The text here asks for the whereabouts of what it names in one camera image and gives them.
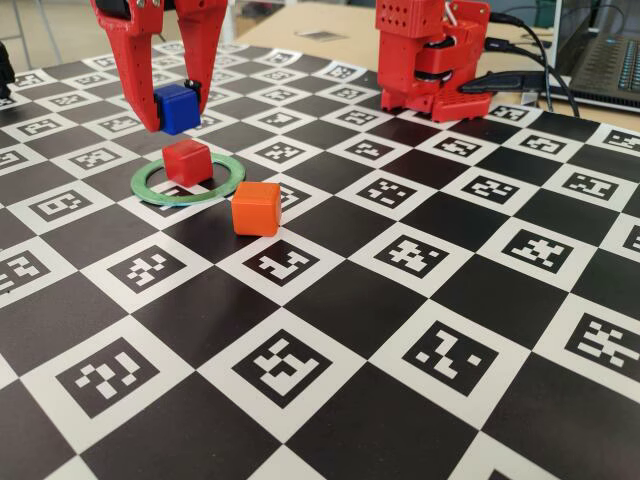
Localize green box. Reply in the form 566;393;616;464
535;0;560;27

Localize orange cube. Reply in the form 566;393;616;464
230;180;282;238

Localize metal chair legs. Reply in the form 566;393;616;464
9;0;56;69

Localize grey laptop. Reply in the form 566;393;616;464
552;0;640;114

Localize small printed marker sheet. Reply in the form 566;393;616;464
293;29;342;42

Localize red cube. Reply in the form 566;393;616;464
162;139;214;187

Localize green flat ring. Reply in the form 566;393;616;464
129;151;247;207

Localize black clamp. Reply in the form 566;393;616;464
458;69;551;97

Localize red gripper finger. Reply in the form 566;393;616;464
174;0;229;117
99;9;165;134

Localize red robot base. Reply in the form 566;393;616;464
382;0;494;124

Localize blue cube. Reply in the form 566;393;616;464
153;83;202;136

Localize black stand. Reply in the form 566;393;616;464
0;42;16;100

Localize black usb cable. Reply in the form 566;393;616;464
483;37;584;119

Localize white table leg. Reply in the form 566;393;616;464
222;0;237;45

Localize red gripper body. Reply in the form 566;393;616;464
89;0;169;24

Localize black power cable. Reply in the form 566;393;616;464
487;12;561;71

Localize black white marker checkerboard mat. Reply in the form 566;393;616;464
0;39;640;480

